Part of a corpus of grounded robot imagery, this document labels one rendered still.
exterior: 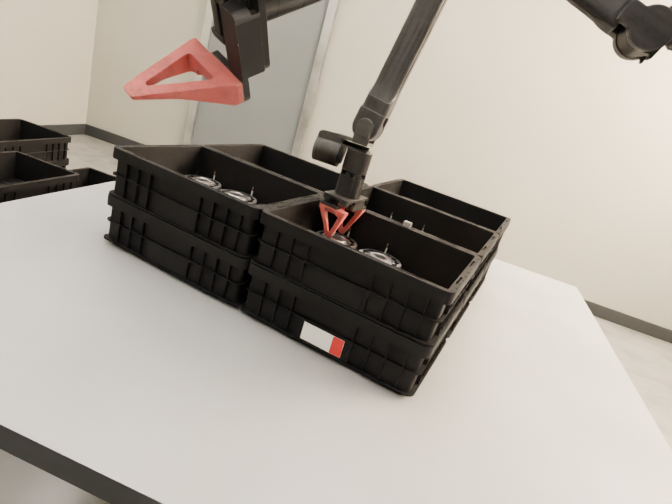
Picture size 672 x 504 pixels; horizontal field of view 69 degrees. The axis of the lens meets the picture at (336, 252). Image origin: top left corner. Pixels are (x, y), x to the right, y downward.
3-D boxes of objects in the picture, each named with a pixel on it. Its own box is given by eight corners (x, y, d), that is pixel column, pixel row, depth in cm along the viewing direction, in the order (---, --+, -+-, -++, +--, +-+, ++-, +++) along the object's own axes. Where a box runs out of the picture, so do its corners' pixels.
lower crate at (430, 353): (446, 344, 116) (464, 300, 112) (409, 405, 89) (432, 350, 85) (303, 277, 129) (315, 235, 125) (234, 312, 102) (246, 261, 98)
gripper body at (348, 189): (321, 199, 108) (330, 166, 106) (343, 195, 117) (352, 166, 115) (345, 210, 106) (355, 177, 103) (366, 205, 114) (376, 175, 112)
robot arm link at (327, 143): (374, 120, 101) (381, 123, 109) (323, 103, 103) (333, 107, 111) (356, 176, 104) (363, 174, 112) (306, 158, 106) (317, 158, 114)
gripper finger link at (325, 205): (310, 232, 111) (321, 193, 108) (326, 228, 117) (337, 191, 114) (334, 244, 108) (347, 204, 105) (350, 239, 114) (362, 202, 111)
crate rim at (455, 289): (478, 266, 109) (482, 257, 108) (449, 307, 82) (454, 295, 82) (324, 203, 122) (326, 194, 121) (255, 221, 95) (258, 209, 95)
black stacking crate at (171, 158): (313, 238, 125) (325, 196, 121) (245, 265, 99) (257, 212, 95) (193, 186, 138) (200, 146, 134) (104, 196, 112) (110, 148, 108)
